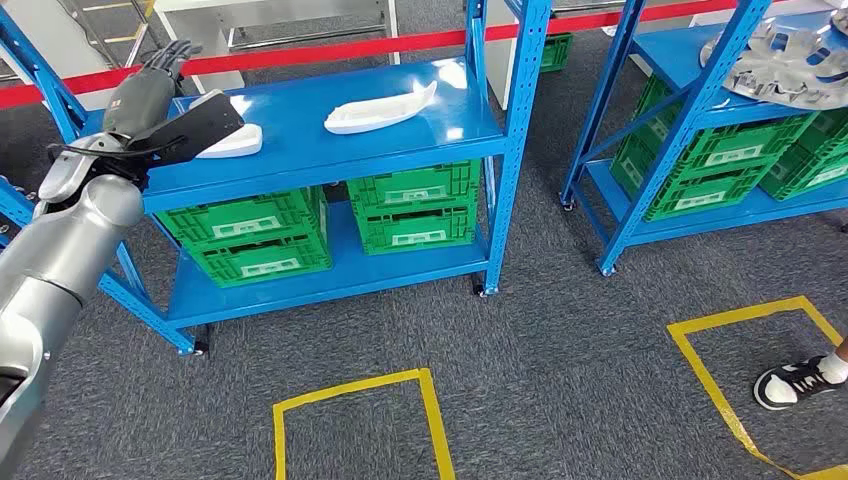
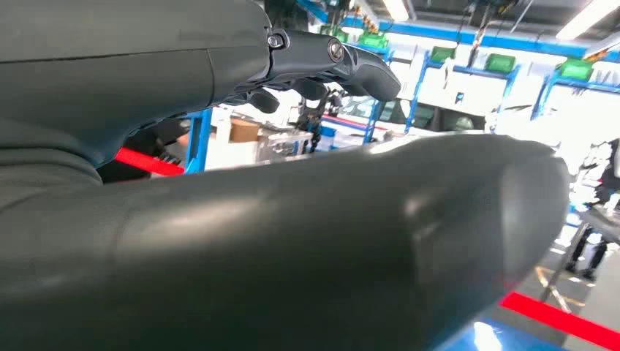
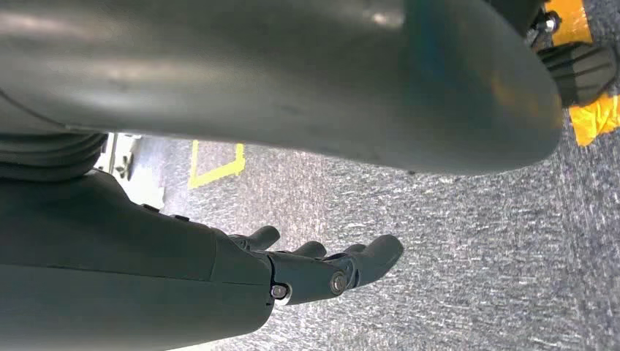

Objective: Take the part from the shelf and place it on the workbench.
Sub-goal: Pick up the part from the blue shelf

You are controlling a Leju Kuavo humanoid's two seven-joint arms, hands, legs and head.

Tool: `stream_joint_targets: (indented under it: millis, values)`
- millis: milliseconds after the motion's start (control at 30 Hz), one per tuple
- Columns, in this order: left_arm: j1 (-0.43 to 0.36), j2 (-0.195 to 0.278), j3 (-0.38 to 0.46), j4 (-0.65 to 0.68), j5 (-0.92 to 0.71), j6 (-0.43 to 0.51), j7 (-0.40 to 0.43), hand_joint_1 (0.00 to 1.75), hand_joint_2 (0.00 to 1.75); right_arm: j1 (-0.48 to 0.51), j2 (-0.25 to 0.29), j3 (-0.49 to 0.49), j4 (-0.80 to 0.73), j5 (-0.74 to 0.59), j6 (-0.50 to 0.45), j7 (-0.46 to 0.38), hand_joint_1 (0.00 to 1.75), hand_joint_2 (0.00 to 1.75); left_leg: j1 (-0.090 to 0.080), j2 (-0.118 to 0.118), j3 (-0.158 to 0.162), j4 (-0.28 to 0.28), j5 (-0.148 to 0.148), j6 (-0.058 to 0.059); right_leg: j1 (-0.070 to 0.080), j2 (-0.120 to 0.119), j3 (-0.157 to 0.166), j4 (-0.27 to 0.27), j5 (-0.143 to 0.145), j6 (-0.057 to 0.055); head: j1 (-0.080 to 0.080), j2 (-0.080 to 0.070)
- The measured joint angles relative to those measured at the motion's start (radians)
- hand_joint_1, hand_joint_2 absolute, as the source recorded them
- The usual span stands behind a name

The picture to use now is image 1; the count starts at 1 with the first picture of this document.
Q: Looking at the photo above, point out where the white plastic shell part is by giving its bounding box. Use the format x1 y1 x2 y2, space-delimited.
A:
323 80 439 136
192 122 264 160

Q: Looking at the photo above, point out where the blue metal shelf rack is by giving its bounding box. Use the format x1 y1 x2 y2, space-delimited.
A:
559 0 848 278
0 0 554 359

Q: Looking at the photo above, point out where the green plastic crate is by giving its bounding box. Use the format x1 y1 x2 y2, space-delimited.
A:
346 159 483 223
794 109 848 160
356 205 480 257
609 135 773 223
758 142 848 202
539 33 574 74
188 231 334 289
155 186 331 252
629 76 819 177

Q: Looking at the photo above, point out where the yellow floor tape outline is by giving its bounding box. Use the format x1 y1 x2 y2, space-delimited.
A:
272 368 457 480
667 295 848 480

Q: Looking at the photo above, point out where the white cabinet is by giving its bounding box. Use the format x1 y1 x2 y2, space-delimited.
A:
485 23 521 111
0 0 117 111

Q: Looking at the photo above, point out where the red barrier belt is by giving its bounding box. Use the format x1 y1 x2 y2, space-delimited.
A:
0 0 740 111

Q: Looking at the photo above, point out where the white table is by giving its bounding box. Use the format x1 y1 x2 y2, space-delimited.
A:
153 0 402 94

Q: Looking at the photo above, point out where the person's shoe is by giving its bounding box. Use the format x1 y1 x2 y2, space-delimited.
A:
753 355 848 412

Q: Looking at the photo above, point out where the person's leg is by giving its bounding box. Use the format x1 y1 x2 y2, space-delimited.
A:
818 337 848 386

